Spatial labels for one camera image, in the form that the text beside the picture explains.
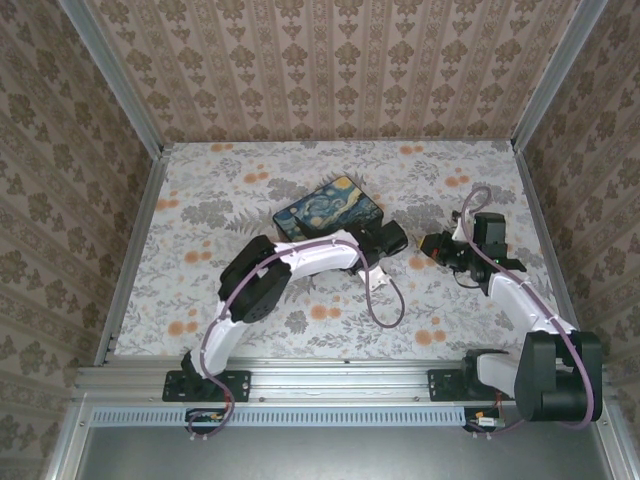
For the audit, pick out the starry night print box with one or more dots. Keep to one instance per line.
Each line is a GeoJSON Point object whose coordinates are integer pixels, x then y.
{"type": "Point", "coordinates": [325, 207]}

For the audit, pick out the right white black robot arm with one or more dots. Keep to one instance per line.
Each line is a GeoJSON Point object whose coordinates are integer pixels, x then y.
{"type": "Point", "coordinates": [515, 305]}

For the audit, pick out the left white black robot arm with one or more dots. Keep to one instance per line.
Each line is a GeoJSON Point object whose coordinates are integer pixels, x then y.
{"type": "Point", "coordinates": [320, 255]}

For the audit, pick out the small connector circuit board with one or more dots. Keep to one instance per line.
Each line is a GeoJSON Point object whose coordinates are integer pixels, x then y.
{"type": "Point", "coordinates": [487, 421]}
{"type": "Point", "coordinates": [205, 416]}

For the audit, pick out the grey metal sheet panel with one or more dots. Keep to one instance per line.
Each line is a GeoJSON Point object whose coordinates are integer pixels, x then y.
{"type": "Point", "coordinates": [325, 455]}

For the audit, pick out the aluminium table side rail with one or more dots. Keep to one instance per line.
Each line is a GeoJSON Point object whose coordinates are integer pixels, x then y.
{"type": "Point", "coordinates": [136, 250]}
{"type": "Point", "coordinates": [550, 250]}

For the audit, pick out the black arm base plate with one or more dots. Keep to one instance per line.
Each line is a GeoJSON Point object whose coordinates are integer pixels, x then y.
{"type": "Point", "coordinates": [442, 385]}
{"type": "Point", "coordinates": [240, 385]}

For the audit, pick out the long aluminium mounting rail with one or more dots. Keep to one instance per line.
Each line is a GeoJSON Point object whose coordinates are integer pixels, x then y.
{"type": "Point", "coordinates": [340, 380]}

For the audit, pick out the aluminium frame post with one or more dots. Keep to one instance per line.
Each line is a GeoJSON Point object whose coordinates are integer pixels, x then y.
{"type": "Point", "coordinates": [555, 75]}
{"type": "Point", "coordinates": [120, 85]}

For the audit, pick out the aluminium lower frame rail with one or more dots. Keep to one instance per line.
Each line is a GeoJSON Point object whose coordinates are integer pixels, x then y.
{"type": "Point", "coordinates": [65, 440]}
{"type": "Point", "coordinates": [612, 445]}

